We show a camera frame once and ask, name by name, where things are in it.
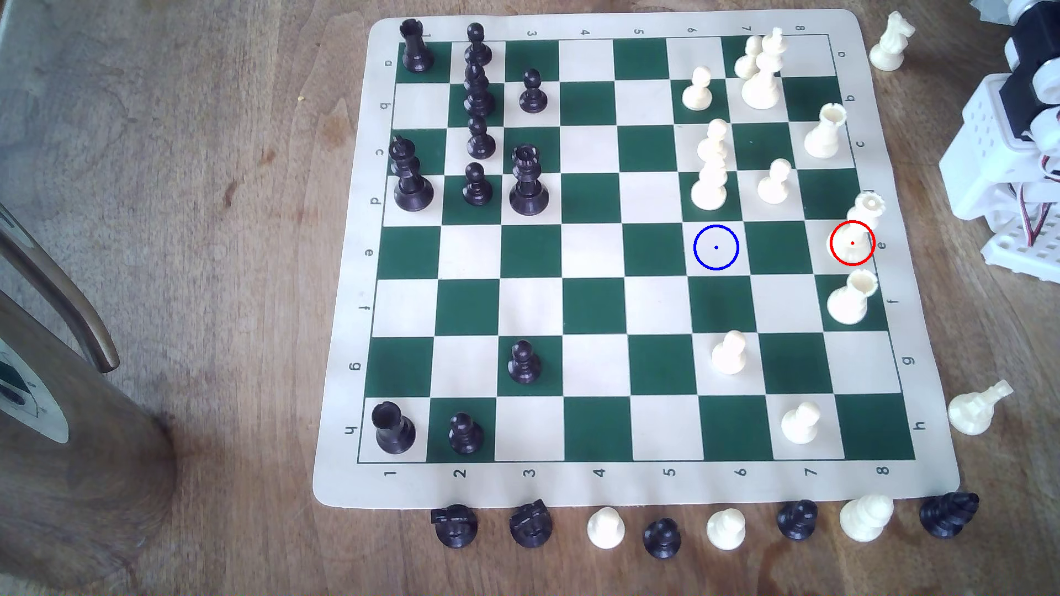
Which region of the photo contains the green and white chess mat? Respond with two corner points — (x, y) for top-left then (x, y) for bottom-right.
(312, 8), (962, 510)

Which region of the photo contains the curved brown chair bar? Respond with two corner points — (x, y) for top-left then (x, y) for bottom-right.
(0, 203), (121, 375)

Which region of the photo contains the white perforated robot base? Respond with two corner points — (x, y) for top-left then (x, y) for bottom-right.
(981, 211), (1060, 285)

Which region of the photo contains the large ribbed black chess piece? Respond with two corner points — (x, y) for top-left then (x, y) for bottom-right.
(919, 492), (981, 539)

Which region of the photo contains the pale round disc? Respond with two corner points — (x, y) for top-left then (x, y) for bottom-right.
(0, 338), (70, 445)

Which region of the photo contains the black chess king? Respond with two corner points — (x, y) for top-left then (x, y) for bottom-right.
(389, 136), (435, 212)

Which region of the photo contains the red and black robot cable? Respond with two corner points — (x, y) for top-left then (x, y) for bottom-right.
(1017, 178), (1046, 248)

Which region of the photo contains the white chess queen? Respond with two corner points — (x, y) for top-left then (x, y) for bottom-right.
(835, 190), (887, 266)

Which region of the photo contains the black chess pawn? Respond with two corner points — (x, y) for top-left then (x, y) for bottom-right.
(507, 340), (543, 384)
(464, 22), (495, 67)
(467, 115), (497, 160)
(462, 162), (494, 207)
(643, 518), (682, 560)
(519, 70), (548, 114)
(449, 412), (485, 455)

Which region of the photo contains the white chess king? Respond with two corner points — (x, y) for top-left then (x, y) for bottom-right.
(741, 27), (786, 110)

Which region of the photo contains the white chess rook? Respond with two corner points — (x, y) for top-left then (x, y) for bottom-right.
(826, 270), (879, 326)
(804, 103), (849, 160)

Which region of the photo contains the black chess rook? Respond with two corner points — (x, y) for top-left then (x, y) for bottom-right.
(399, 18), (435, 74)
(371, 401), (417, 455)

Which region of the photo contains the black chess knight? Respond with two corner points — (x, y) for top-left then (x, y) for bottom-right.
(509, 499), (553, 549)
(431, 505), (480, 549)

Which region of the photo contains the black pawn column two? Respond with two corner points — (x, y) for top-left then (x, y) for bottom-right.
(463, 62), (496, 118)

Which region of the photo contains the white chess knight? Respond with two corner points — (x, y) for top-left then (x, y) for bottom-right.
(868, 12), (916, 72)

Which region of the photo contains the black chess queen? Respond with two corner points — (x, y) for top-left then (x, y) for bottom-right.
(508, 145), (549, 217)

